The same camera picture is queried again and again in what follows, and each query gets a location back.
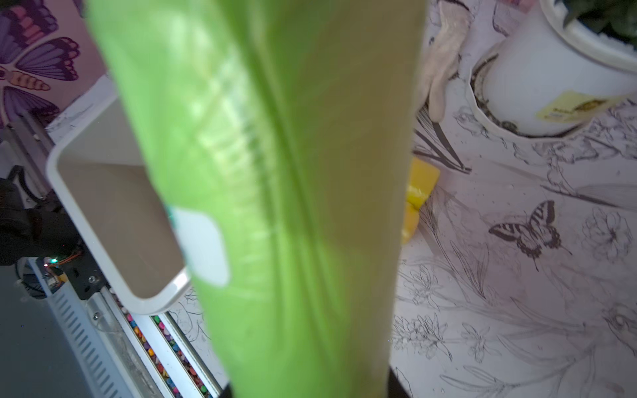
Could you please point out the yellow bag roll top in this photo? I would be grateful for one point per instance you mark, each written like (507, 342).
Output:
(422, 182)

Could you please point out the yellow bag roll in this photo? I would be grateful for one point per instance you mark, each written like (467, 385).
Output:
(422, 182)
(410, 223)

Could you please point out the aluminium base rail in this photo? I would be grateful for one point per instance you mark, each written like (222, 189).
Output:
(154, 352)

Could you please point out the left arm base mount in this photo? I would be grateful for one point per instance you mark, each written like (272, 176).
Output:
(84, 274)

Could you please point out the potted green plant white pot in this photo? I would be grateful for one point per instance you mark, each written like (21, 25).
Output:
(546, 81)

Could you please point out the aluminium frame bars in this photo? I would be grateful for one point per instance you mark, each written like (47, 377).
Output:
(31, 143)

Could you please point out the white slotted cable duct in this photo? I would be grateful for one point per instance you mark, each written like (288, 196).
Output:
(98, 368)

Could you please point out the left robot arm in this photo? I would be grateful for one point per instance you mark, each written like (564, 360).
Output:
(32, 232)

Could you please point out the white plastic storage box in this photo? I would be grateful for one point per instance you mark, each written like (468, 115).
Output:
(98, 174)

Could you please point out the green bag roll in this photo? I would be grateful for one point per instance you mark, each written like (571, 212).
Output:
(278, 136)

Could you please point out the right beige work glove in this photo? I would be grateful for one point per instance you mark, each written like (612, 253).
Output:
(441, 58)

